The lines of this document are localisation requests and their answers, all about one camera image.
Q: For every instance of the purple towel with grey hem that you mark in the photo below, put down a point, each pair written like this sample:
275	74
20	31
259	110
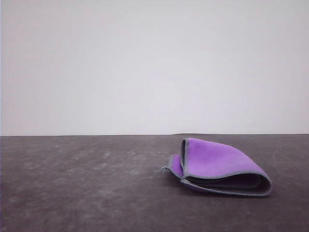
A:
212	159

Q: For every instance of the grey table cloth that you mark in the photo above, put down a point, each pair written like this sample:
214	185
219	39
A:
96	193

